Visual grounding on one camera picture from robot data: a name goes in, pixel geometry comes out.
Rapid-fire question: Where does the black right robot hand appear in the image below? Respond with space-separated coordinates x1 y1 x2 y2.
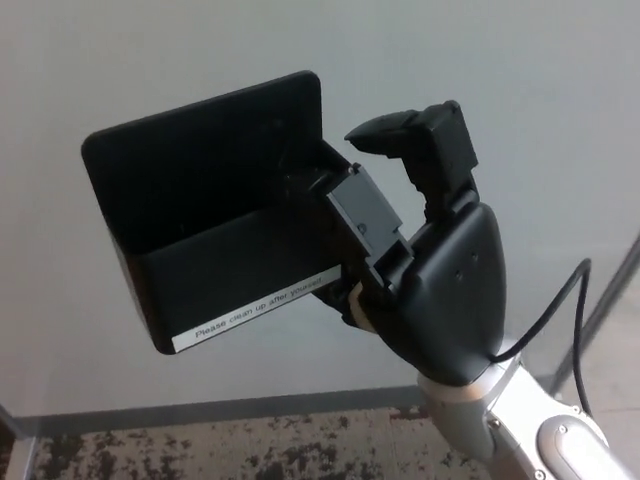
284 99 510 387

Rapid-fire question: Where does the black magnetic container white label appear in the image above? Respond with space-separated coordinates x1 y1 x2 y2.
80 69 351 356

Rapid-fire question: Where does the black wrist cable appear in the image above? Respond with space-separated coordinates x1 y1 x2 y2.
487 258 596 416

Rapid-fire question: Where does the whiteboard with silver frame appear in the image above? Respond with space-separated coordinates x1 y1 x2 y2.
0 0 640 480

